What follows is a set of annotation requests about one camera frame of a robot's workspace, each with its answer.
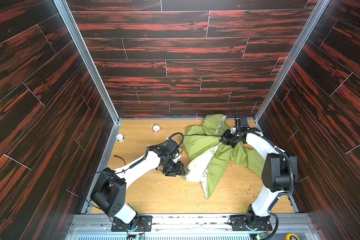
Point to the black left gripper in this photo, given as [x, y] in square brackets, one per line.
[174, 169]

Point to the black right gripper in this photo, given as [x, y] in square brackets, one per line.
[228, 139]

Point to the green Snoopy zip jacket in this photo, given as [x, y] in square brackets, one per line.
[209, 157]

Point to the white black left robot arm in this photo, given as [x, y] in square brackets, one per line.
[109, 192]

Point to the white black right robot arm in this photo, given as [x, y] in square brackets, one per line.
[279, 174]

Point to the white red tape roll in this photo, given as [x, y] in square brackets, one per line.
[155, 128]

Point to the small white green-dot cap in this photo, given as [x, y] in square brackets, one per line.
[120, 137]

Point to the yellow round tape measure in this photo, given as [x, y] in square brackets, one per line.
[291, 236]

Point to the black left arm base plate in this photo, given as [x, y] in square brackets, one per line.
[140, 223]

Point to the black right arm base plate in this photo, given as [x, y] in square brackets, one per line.
[250, 223]

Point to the aluminium front frame rail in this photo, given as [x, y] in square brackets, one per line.
[164, 227]

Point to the aluminium corner post right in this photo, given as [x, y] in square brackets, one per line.
[309, 26]

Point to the aluminium corner post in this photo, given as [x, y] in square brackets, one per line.
[74, 31]
[309, 26]

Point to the aluminium corner post left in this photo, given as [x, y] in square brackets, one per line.
[74, 31]

